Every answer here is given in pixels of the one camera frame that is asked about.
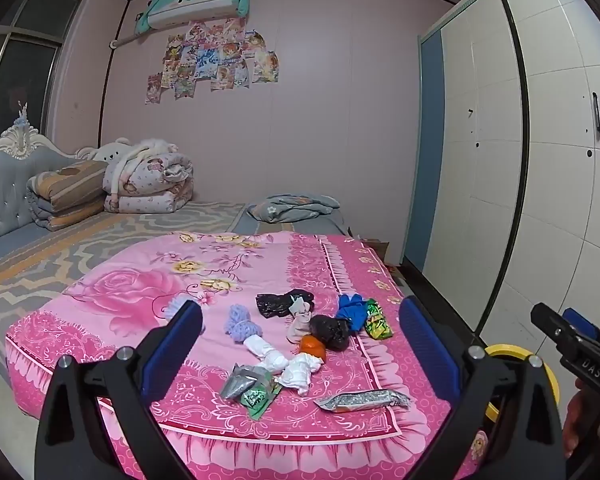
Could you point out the white wardrobe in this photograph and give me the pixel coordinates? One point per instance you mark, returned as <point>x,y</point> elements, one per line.
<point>520,150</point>

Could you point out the folded grey blanket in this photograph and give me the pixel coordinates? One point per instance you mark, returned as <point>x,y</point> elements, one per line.
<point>292,207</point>

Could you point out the pink floral blanket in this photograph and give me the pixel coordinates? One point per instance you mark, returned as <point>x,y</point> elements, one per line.
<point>190,280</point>

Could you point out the beige tissue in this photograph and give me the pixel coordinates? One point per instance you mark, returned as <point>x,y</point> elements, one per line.
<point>300,327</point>

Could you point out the light purple hair scrunchie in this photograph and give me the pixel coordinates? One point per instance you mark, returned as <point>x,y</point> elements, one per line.
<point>176,305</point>

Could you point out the black sock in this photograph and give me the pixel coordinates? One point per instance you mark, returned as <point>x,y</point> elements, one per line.
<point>275,304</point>

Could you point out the green paper packet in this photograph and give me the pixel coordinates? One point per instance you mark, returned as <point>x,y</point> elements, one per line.
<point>260,397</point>

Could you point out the grey tufted bed headboard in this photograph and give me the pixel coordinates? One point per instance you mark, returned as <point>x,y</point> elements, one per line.
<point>5,185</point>

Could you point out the folded striped quilt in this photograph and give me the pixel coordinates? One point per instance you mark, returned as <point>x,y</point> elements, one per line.
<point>67,192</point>

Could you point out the cartoon wall posters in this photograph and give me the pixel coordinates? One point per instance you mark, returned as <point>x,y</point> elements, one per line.
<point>215,60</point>

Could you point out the person's right hand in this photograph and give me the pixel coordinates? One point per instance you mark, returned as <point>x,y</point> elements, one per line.
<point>577,425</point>

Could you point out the silver foil wrapper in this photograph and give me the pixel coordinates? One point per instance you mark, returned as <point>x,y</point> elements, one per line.
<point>242,380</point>

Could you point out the dark window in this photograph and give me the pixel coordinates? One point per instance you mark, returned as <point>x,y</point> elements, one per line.
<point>25,55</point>

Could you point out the purple knitted yarn ball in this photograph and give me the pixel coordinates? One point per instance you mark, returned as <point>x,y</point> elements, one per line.
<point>242,322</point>

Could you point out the yellow-rimmed black bin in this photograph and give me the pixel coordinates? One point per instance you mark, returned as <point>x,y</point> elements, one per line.
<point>550,385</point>

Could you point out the grey patterned bed sheet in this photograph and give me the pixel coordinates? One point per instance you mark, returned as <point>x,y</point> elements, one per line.
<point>55,255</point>

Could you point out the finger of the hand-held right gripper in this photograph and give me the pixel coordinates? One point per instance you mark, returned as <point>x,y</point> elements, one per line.
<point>582,321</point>
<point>550,325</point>

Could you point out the dark brown sock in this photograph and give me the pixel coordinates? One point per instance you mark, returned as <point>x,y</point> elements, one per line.
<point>332,332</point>

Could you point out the brown cardboard box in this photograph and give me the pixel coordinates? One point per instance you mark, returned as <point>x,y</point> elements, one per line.
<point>377,247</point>

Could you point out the white cloth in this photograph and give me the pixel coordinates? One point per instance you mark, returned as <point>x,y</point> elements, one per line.
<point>267,355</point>
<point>300,372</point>

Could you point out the blue rubber glove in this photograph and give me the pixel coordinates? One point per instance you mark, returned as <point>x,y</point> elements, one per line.
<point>352,310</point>

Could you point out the orange plastic wrapper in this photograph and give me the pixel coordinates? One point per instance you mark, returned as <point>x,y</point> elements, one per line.
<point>312,347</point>

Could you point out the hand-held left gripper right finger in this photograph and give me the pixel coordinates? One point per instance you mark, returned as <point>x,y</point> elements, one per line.
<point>425,345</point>

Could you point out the air conditioner with green cover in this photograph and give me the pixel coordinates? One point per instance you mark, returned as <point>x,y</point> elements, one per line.
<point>195,7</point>

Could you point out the white plush toy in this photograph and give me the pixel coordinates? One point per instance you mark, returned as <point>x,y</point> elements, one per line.
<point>115,152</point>

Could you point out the green snack packet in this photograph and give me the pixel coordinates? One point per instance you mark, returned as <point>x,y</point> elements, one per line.
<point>378,321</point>

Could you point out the folded floral quilt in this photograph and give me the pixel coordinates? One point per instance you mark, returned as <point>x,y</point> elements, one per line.
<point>150,180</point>

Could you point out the long silver snack wrapper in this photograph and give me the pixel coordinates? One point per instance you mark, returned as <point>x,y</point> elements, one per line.
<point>360,400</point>

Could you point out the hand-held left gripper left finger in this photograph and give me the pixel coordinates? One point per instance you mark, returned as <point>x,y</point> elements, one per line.
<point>177,330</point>

